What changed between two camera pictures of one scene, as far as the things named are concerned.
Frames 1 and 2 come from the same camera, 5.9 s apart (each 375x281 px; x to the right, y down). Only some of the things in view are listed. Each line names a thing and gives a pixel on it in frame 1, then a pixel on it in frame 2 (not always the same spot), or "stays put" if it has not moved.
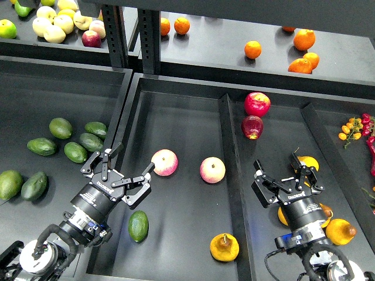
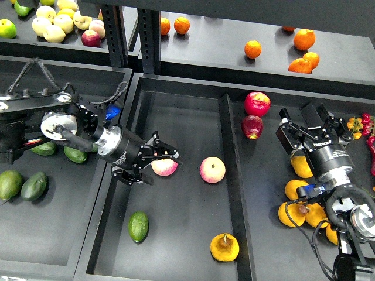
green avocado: (138, 226) stays put
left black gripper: (99, 198) → (123, 147)
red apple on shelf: (91, 38) stays put
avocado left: (42, 146) stays put
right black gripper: (300, 208) → (329, 160)
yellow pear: (224, 247) stays put
